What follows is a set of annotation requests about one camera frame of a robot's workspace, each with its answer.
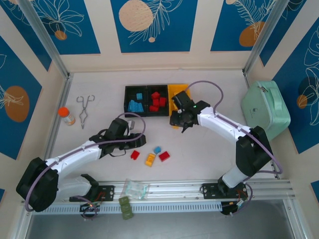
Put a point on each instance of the black plastic bin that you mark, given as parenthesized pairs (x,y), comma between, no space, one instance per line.
(163,89)
(130,92)

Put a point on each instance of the left base electronics board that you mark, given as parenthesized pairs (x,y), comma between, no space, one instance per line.
(91,205)

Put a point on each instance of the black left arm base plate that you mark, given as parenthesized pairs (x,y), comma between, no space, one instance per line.
(108,193)

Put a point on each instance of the right base electronics board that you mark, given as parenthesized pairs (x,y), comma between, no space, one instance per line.
(239,204)

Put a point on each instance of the red lego brick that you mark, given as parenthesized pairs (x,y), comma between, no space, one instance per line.
(134,155)
(162,101)
(154,108)
(155,94)
(164,156)
(156,102)

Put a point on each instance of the base electronics board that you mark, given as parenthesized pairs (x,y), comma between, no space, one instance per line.
(91,205)
(239,204)

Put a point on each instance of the mint green case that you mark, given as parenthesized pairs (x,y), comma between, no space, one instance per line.
(264,109)

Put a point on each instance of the yellow plastic bin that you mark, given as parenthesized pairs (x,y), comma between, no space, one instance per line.
(170,92)

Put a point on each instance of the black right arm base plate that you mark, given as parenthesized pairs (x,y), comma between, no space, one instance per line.
(209,190)

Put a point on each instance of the clear plastic bag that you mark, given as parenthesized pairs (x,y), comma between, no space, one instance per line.
(134,189)

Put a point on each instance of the small blue lego brick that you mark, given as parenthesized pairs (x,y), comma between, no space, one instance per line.
(139,96)
(157,150)

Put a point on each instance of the long blue lego brick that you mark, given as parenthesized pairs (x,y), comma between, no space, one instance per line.
(141,108)
(130,106)
(136,107)

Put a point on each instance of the yellow lego brick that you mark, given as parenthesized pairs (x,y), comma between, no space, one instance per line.
(176,127)
(150,159)

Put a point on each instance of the metal tongs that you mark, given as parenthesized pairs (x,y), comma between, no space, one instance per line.
(82,123)

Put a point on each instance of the orange capped bottle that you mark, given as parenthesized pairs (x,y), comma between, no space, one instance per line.
(67,117)

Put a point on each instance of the olive green button pad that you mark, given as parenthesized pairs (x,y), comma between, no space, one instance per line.
(125,207)

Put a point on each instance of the aluminium frame post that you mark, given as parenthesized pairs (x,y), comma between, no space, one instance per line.
(45,32)
(264,35)

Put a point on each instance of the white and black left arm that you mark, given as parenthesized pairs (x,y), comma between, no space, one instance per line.
(74,156)

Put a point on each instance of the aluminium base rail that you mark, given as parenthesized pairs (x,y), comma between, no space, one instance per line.
(174,189)

